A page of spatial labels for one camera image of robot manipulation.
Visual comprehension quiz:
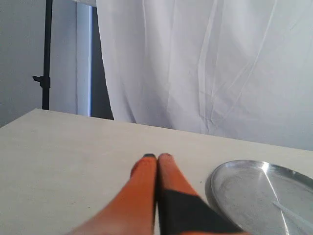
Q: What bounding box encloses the black light stand pole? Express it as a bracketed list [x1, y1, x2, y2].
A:
[33, 0, 53, 110]

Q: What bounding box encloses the white vertical panel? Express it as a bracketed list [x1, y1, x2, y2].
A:
[76, 3, 92, 116]

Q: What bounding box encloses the round silver metal plate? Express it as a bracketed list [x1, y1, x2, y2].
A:
[205, 160, 313, 235]

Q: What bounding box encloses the white backdrop curtain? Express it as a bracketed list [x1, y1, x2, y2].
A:
[96, 0, 313, 150]

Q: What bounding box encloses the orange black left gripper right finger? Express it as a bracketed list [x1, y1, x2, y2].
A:
[157, 153, 247, 235]

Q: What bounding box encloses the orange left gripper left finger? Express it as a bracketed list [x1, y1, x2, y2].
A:
[69, 154, 157, 235]

